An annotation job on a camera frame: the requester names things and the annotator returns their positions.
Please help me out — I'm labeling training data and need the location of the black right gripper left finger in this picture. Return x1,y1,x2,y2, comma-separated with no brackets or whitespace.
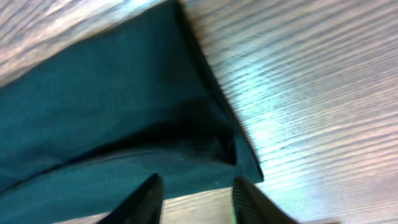
97,174,164,224

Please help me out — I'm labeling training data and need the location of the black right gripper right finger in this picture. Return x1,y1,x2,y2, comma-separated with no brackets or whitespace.
231,177,298,224

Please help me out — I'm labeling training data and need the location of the black t-shirt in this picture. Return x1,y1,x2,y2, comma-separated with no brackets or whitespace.
1,1,264,224

